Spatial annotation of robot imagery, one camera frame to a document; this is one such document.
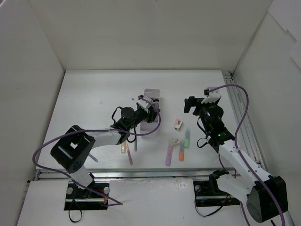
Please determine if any pink pen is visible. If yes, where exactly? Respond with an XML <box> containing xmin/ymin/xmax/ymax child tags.
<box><xmin>126</xmin><ymin>144</ymin><xmax>133</xmax><ymax>165</ymax></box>

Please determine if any grey purple pen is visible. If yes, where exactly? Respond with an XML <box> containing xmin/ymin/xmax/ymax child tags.
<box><xmin>89</xmin><ymin>154</ymin><xmax>98</xmax><ymax>162</ymax></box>

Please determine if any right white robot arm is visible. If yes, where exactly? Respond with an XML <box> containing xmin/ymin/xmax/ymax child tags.
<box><xmin>184</xmin><ymin>96</ymin><xmax>288</xmax><ymax>223</ymax></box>

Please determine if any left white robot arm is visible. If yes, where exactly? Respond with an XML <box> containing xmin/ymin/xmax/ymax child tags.
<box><xmin>50</xmin><ymin>106</ymin><xmax>160</xmax><ymax>198</ymax></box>

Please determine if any white compartment organizer box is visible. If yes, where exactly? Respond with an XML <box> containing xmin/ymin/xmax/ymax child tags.
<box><xmin>140</xmin><ymin>88</ymin><xmax>162</xmax><ymax>138</ymax></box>

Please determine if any green highlighter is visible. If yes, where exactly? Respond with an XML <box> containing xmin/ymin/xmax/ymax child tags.
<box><xmin>184</xmin><ymin>128</ymin><xmax>190</xmax><ymax>149</ymax></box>

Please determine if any small white eraser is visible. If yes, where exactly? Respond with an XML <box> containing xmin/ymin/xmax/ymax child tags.
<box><xmin>169</xmin><ymin>139</ymin><xmax>181</xmax><ymax>147</ymax></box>

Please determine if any yellow highlighter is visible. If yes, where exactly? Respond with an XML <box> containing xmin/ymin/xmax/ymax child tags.
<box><xmin>121</xmin><ymin>142</ymin><xmax>127</xmax><ymax>153</ymax></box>

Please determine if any purple highlighter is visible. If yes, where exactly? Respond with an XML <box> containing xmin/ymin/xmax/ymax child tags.
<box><xmin>165</xmin><ymin>145</ymin><xmax>173</xmax><ymax>166</ymax></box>

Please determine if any orange highlighter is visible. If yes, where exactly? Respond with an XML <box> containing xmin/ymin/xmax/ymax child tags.
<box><xmin>179</xmin><ymin>140</ymin><xmax>185</xmax><ymax>161</ymax></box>

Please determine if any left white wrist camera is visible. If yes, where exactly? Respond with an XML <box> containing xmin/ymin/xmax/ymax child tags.
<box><xmin>136</xmin><ymin>95</ymin><xmax>153</xmax><ymax>113</ymax></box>

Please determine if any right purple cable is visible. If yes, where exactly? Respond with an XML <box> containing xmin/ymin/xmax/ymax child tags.
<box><xmin>206</xmin><ymin>84</ymin><xmax>286</xmax><ymax>226</ymax></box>

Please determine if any purple cable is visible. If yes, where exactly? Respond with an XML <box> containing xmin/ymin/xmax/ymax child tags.
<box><xmin>206</xmin><ymin>84</ymin><xmax>286</xmax><ymax>226</ymax></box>
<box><xmin>32</xmin><ymin>95</ymin><xmax>163</xmax><ymax>208</ymax></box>

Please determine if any front aluminium rail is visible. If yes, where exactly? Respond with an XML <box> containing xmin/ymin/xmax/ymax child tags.
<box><xmin>35</xmin><ymin>167</ymin><xmax>266</xmax><ymax>180</ymax></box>

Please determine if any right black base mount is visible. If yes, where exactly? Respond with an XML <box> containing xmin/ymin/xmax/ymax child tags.
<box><xmin>193</xmin><ymin>181</ymin><xmax>240</xmax><ymax>207</ymax></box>

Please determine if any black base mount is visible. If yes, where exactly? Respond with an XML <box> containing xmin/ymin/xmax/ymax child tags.
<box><xmin>64</xmin><ymin>182</ymin><xmax>108</xmax><ymax>210</ymax></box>
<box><xmin>193</xmin><ymin>181</ymin><xmax>240</xmax><ymax>207</ymax></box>

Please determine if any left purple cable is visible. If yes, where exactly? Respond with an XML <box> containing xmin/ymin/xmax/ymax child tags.
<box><xmin>32</xmin><ymin>95</ymin><xmax>163</xmax><ymax>208</ymax></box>

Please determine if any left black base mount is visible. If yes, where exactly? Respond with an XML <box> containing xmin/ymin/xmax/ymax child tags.
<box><xmin>64</xmin><ymin>182</ymin><xmax>108</xmax><ymax>210</ymax></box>

